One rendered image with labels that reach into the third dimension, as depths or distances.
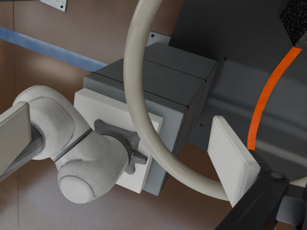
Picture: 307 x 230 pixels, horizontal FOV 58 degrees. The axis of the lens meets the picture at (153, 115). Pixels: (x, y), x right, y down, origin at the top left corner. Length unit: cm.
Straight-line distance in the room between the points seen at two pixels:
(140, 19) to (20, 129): 27
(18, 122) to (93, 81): 86
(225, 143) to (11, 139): 13
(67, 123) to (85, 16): 123
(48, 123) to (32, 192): 236
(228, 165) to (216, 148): 3
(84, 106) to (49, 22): 121
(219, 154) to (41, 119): 65
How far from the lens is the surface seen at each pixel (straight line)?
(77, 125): 86
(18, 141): 20
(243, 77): 169
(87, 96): 101
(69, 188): 85
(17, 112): 19
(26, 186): 312
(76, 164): 83
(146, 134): 46
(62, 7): 205
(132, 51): 42
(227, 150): 17
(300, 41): 106
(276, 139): 183
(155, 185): 114
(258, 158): 17
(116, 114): 98
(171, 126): 98
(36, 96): 86
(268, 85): 169
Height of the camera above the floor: 164
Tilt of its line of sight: 59 degrees down
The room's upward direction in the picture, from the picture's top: 138 degrees counter-clockwise
